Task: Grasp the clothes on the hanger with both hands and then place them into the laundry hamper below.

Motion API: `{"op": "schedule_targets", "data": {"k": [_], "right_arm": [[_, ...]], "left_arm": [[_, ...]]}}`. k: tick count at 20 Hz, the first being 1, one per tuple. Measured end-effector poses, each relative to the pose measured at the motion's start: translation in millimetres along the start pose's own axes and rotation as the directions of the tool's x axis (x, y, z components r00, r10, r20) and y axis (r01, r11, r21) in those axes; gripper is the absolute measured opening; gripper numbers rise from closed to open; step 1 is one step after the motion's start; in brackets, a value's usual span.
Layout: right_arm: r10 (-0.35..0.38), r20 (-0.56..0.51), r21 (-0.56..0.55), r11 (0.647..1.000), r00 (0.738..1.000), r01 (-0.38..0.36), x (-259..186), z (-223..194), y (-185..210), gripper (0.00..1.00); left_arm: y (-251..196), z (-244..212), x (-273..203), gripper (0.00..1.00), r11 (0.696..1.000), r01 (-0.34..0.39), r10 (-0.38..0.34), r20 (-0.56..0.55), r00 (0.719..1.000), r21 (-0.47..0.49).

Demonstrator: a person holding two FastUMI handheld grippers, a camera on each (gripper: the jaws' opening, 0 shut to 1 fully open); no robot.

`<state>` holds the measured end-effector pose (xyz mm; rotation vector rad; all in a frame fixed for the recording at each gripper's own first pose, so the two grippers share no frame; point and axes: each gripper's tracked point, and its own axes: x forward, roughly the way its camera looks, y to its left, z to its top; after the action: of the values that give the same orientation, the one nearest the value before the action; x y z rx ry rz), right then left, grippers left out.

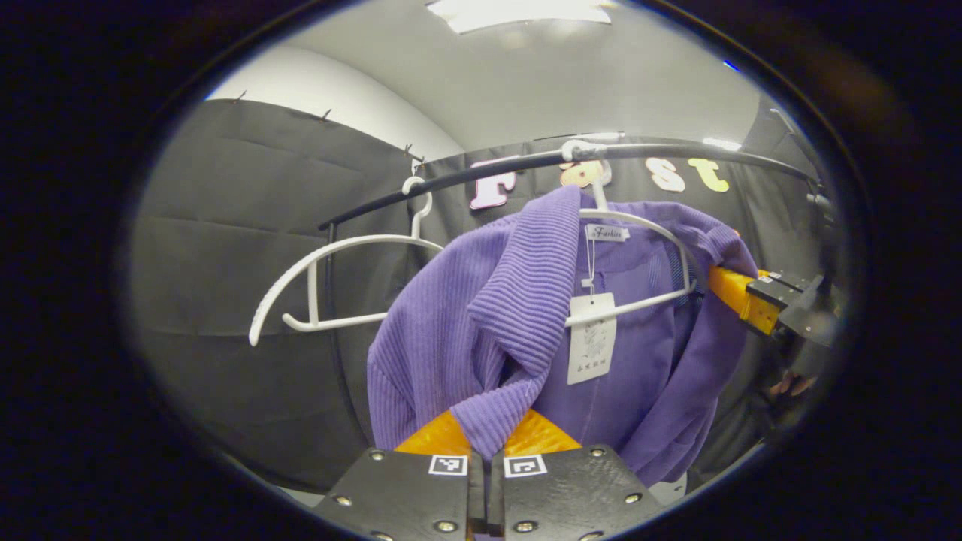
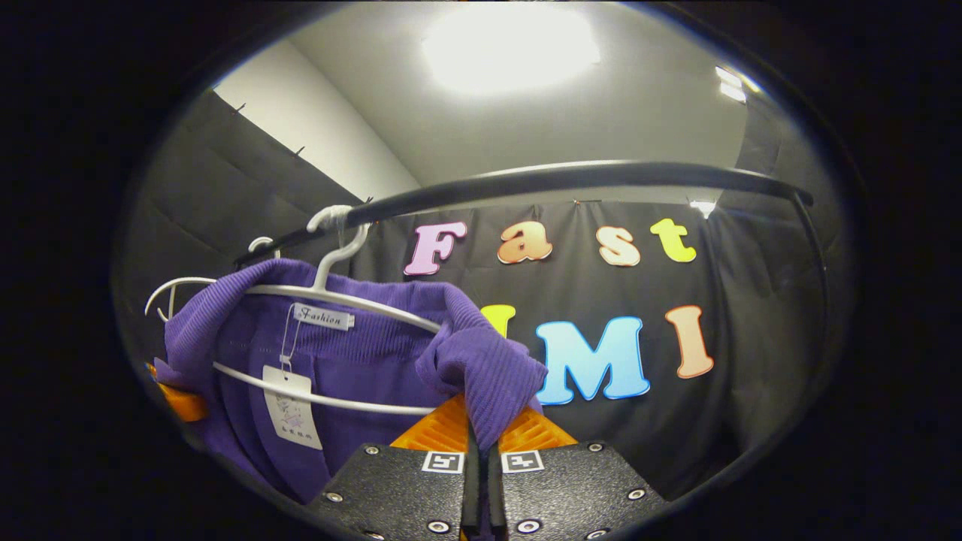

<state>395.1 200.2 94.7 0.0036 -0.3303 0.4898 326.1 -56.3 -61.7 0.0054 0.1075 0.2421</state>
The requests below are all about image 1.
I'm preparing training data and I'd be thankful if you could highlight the white plastic clothes hanger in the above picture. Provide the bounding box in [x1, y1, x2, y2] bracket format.
[562, 139, 700, 329]
[248, 177, 446, 348]

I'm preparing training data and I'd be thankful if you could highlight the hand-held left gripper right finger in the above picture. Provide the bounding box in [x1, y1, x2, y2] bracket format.
[487, 408, 666, 541]

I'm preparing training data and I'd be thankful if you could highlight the large rectangular ceiling light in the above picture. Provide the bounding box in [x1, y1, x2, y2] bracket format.
[425, 0, 613, 35]

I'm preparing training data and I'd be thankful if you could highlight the black backdrop cloth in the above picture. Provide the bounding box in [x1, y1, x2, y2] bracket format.
[128, 98, 846, 493]

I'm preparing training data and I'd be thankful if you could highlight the purple corduroy jacket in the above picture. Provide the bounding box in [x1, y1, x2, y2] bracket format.
[367, 185, 760, 488]

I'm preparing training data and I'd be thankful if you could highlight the black metal clothes rack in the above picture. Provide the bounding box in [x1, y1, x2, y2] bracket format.
[318, 141, 836, 452]

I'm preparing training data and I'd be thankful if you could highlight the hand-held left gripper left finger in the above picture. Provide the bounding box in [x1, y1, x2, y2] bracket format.
[312, 410, 486, 541]

